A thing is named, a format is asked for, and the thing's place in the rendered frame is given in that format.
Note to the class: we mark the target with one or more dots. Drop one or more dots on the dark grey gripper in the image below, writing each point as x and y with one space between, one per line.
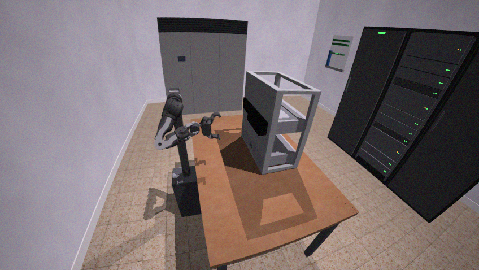
205 125

